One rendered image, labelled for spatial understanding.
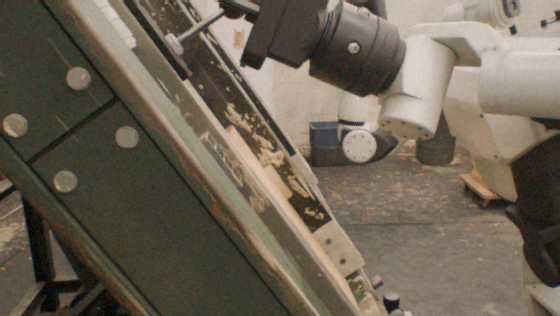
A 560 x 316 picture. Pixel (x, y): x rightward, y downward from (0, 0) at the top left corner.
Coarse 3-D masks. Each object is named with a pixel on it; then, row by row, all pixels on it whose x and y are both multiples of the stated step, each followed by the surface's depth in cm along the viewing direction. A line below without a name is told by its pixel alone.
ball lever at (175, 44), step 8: (224, 8) 61; (232, 8) 61; (208, 16) 60; (216, 16) 61; (232, 16) 62; (240, 16) 62; (200, 24) 59; (208, 24) 60; (192, 32) 59; (200, 32) 60; (168, 40) 57; (176, 40) 58; (184, 40) 58; (176, 48) 57; (176, 56) 57
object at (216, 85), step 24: (144, 0) 88; (168, 0) 89; (168, 24) 90; (192, 24) 90; (192, 48) 91; (192, 72) 92; (216, 72) 92; (216, 96) 93; (240, 96) 94; (240, 120) 95; (264, 144) 96; (288, 168) 98; (312, 192) 100; (312, 216) 101; (336, 240) 102; (336, 264) 104; (360, 264) 104
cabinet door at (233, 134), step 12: (228, 132) 89; (240, 144) 87; (252, 156) 92; (264, 180) 89; (276, 192) 92; (288, 204) 96; (300, 228) 92; (312, 240) 95; (324, 252) 100; (324, 264) 91; (336, 276) 95; (348, 288) 98; (360, 312) 91
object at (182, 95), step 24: (120, 0) 54; (144, 48) 55; (168, 72) 56; (168, 96) 57; (192, 96) 57; (192, 120) 58; (216, 120) 62; (240, 168) 60; (240, 192) 60; (264, 192) 61; (264, 216) 61; (288, 216) 67; (288, 240) 62; (312, 264) 63; (336, 288) 65; (336, 312) 65
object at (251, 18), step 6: (216, 0) 52; (222, 0) 52; (228, 0) 52; (234, 0) 52; (228, 6) 53; (234, 6) 52; (240, 6) 52; (246, 6) 52; (246, 12) 52; (252, 12) 52; (246, 18) 53; (252, 18) 53
